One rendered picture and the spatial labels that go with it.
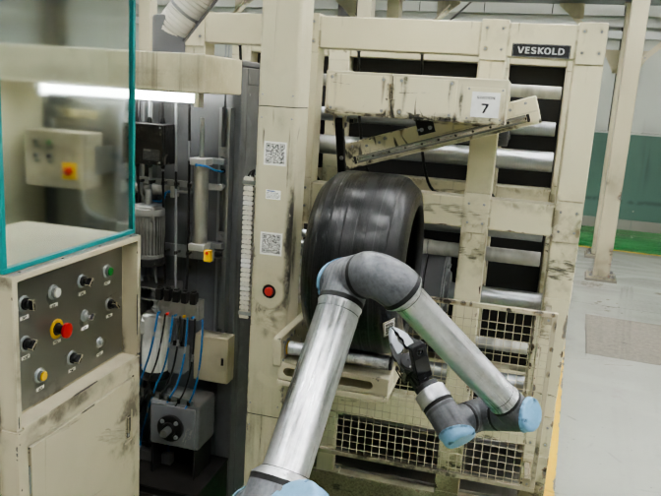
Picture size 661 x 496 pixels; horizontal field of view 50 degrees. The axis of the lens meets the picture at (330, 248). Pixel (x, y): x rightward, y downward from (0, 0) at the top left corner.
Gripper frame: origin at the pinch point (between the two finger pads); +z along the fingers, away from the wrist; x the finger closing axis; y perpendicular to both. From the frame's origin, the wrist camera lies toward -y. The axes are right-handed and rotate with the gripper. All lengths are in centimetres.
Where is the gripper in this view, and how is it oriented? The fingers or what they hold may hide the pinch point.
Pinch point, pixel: (392, 329)
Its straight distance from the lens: 208.3
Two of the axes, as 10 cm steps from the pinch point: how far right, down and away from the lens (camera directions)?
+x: 8.9, -3.5, 3.0
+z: -4.6, -7.3, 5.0
